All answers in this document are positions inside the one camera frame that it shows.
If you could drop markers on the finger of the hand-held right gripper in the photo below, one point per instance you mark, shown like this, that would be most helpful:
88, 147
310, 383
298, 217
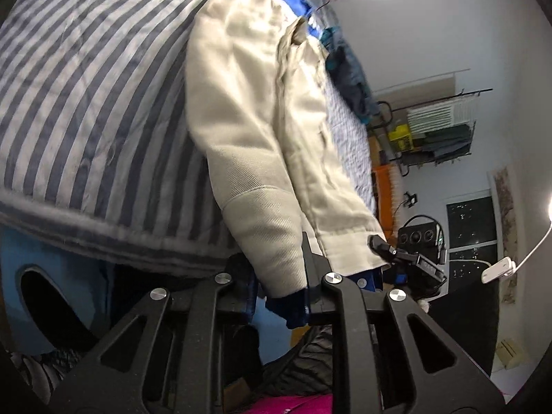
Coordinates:
388, 254
401, 277

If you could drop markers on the dark hanging clothes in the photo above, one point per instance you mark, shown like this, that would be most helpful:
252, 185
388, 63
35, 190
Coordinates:
448, 142

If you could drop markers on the dark folded clothes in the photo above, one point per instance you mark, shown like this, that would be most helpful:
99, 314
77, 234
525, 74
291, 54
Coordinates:
353, 82

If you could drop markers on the striped hanging towel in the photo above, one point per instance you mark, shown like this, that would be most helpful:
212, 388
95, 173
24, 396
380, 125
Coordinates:
435, 114

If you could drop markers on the beige and blue jacket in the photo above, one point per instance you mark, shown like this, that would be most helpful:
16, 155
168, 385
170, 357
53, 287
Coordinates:
241, 95

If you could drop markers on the black phone holder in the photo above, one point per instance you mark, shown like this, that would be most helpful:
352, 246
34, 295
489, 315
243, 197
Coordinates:
412, 199

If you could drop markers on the blue white striped blanket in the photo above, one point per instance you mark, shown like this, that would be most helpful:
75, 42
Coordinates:
86, 95

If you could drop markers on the yellow box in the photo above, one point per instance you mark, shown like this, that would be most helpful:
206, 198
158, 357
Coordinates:
401, 138

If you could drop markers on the black clothes rack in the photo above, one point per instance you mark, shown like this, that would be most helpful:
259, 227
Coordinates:
381, 103

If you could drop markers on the grey patterned cloth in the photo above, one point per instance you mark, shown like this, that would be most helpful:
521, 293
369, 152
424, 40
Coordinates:
302, 366
43, 371

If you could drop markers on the patterned window valance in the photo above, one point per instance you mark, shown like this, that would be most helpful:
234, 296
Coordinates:
504, 207

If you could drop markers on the small bed with orange cover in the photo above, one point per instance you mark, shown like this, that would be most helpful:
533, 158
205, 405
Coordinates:
381, 189

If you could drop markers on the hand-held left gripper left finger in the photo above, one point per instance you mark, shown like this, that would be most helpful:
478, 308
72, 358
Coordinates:
224, 297

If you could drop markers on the dark window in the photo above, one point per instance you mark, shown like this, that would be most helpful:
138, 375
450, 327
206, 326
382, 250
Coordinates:
470, 224

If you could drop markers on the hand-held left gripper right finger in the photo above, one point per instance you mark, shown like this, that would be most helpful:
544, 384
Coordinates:
317, 297

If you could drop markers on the pink clothing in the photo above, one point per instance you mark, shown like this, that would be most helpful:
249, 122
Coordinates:
297, 403

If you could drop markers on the cream box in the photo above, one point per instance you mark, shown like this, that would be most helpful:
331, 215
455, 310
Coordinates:
511, 351

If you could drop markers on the white clip lamp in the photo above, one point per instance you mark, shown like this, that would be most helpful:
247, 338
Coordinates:
498, 269

